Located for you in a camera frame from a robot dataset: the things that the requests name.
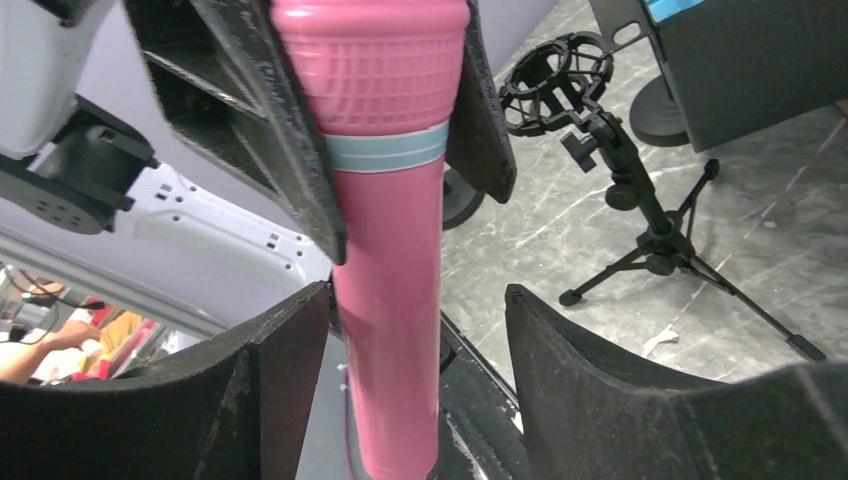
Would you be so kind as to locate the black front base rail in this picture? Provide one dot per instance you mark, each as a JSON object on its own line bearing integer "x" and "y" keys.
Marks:
{"x": 479, "y": 420}

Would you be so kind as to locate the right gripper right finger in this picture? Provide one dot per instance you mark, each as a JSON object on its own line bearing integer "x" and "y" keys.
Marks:
{"x": 593, "y": 410}

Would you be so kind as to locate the black tripod shock-mount stand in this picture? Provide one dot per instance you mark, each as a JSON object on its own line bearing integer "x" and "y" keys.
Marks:
{"x": 558, "y": 84}

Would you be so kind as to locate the black round-base clip stand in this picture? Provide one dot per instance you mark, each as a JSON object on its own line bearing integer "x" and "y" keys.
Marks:
{"x": 460, "y": 200}

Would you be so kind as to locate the pink microphone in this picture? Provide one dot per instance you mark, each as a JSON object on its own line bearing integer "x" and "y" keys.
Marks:
{"x": 382, "y": 79}

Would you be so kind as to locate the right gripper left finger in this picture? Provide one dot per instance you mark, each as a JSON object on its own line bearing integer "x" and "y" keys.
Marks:
{"x": 235, "y": 406}

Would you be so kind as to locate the blue network switch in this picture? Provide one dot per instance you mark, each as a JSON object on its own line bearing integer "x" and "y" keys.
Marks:
{"x": 737, "y": 67}

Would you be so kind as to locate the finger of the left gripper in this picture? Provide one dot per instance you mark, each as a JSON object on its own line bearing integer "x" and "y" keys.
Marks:
{"x": 229, "y": 91}
{"x": 478, "y": 146}

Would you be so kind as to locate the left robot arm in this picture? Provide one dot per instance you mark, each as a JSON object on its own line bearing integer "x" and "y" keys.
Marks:
{"x": 78, "y": 167}

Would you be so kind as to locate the black round-base shock-mount stand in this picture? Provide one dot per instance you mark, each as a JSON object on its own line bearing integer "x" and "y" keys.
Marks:
{"x": 655, "y": 118}

